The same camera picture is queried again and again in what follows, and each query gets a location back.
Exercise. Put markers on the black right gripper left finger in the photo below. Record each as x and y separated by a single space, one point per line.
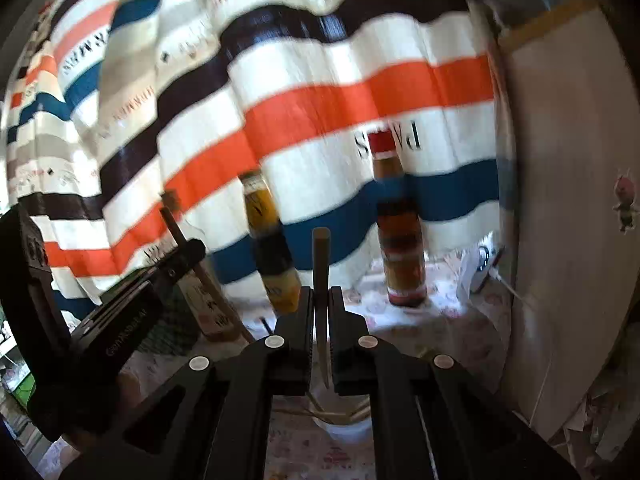
211 423

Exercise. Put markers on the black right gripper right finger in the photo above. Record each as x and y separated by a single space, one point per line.
431 419

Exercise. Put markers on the wooden chopstick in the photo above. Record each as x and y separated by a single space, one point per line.
321 261

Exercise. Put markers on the chopstick in cup right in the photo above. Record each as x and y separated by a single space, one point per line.
361 412

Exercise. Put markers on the translucent plastic cup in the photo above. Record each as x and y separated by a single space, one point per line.
327 400

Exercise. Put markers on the green checkered box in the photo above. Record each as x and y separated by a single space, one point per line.
165 309

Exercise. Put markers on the clear cooking wine bottle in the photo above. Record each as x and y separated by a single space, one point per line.
198 287

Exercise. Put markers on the wooden utensil in cup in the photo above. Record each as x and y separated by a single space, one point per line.
206 279

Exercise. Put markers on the white power adapter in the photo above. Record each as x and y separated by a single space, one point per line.
476 265

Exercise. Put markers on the red capped sauce bottle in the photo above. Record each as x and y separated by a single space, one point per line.
399 226

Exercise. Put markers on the dark soy sauce bottle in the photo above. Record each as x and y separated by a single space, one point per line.
273 258

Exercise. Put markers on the striped curtain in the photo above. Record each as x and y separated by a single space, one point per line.
113 103

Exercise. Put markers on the white refrigerator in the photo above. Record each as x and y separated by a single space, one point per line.
576 125

